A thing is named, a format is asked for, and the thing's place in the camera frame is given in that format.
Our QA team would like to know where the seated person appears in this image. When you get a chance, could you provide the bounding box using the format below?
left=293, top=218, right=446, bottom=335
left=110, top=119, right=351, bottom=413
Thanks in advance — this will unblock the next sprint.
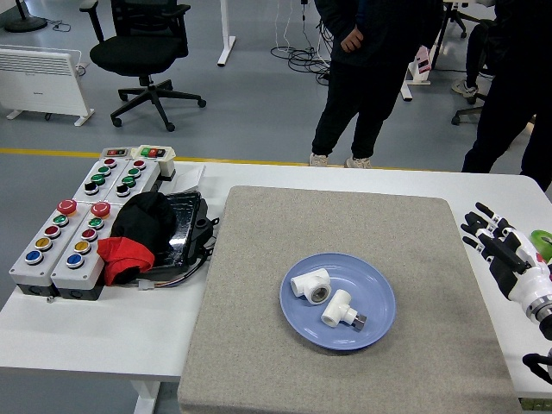
left=451, top=19, right=497, bottom=98

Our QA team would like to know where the red cloth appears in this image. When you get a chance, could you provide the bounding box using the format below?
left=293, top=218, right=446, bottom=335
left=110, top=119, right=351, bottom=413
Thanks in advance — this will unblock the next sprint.
left=97, top=236, right=155, bottom=286

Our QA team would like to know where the small grey switch box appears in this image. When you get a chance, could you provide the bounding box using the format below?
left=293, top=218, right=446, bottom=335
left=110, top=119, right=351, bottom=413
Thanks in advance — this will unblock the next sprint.
left=100, top=147, right=138, bottom=160

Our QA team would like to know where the black flat electronic device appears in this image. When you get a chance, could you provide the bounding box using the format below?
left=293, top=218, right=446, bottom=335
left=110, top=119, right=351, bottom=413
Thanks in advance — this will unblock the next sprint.
left=141, top=191, right=221, bottom=278

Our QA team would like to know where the black chair base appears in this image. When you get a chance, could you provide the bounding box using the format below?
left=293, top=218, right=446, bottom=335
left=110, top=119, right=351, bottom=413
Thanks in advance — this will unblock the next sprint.
left=451, top=97, right=486, bottom=126

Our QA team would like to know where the white paper sheet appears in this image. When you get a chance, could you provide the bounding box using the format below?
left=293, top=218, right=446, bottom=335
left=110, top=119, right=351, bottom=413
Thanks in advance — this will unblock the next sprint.
left=172, top=165, right=207, bottom=193

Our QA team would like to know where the white desk frame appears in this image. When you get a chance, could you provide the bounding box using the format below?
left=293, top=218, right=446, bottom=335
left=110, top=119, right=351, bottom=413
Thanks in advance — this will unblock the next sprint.
left=400, top=42, right=445, bottom=103

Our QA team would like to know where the four-button control box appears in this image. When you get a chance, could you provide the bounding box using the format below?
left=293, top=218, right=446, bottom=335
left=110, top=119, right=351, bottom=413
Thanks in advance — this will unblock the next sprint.
left=72, top=157, right=130, bottom=204
left=103, top=159, right=160, bottom=206

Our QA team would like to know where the black cloth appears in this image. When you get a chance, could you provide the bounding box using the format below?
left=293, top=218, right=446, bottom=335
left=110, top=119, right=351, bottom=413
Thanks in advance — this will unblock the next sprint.
left=110, top=191, right=178, bottom=260

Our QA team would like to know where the green tape roll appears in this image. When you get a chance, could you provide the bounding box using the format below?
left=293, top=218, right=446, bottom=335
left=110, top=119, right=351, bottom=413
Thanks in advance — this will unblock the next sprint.
left=530, top=229, right=552, bottom=262

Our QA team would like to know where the pink phone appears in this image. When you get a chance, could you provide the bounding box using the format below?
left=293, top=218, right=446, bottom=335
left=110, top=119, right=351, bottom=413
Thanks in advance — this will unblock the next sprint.
left=414, top=46, right=431, bottom=73

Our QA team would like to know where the white plug with coloured wires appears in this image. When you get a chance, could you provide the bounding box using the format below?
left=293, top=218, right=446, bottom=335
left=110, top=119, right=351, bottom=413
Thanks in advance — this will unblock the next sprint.
left=136, top=275, right=186, bottom=292

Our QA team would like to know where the black office chair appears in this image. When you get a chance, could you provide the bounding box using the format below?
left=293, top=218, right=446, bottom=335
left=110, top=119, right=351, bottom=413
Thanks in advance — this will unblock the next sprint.
left=79, top=0, right=207, bottom=133

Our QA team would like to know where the white tee pipe fitting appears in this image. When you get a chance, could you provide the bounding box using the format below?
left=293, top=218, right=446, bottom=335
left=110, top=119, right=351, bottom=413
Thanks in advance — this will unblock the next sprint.
left=289, top=267, right=332, bottom=305

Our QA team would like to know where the black round stand base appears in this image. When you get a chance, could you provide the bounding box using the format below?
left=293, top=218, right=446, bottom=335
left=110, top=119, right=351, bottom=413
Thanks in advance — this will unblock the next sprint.
left=3, top=0, right=48, bottom=33

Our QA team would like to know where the white desk leg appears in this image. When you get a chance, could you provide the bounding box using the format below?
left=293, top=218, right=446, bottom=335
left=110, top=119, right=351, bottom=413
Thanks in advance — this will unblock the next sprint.
left=216, top=0, right=237, bottom=67

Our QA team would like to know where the white table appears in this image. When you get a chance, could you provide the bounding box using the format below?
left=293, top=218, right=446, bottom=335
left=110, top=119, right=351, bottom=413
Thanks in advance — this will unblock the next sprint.
left=0, top=161, right=552, bottom=414

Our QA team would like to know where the white green-red switch box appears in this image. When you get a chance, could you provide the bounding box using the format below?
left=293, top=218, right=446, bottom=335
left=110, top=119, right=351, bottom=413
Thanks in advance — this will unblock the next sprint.
left=130, top=144, right=177, bottom=178

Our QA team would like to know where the grey-brown mat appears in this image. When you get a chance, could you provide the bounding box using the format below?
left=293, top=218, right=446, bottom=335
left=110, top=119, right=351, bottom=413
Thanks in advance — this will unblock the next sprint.
left=177, top=185, right=525, bottom=414

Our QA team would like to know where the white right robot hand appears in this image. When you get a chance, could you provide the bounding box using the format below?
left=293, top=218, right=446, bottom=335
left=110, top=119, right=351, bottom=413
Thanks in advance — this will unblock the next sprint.
left=459, top=201, right=552, bottom=310

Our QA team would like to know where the floor cable bundle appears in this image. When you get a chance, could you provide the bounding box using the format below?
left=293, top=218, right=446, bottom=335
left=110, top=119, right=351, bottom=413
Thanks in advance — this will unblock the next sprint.
left=270, top=45, right=333, bottom=85

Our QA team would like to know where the white panel heater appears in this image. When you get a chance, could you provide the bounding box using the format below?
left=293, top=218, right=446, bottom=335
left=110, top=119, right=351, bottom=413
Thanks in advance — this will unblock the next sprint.
left=0, top=46, right=96, bottom=128

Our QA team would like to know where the five-button control box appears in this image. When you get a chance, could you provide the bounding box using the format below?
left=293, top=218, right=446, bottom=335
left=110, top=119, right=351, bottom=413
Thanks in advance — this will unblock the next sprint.
left=9, top=198, right=78, bottom=297
left=50, top=201, right=112, bottom=300

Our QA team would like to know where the person's hand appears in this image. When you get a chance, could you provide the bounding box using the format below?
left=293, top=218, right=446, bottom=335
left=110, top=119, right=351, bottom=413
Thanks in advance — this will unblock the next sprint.
left=340, top=24, right=364, bottom=52

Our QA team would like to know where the blue round plate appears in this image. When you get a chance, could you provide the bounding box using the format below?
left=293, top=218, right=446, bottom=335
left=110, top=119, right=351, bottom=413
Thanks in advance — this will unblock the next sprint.
left=280, top=252, right=398, bottom=351

